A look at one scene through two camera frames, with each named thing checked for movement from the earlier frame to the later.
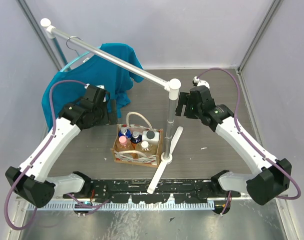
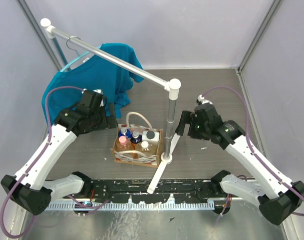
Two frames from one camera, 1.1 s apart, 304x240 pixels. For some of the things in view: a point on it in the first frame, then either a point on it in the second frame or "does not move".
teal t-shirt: x=95 y=69 does not move
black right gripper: x=185 y=99 → x=187 y=117
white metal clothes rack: x=171 y=86 does not move
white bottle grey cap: x=150 y=136 does not move
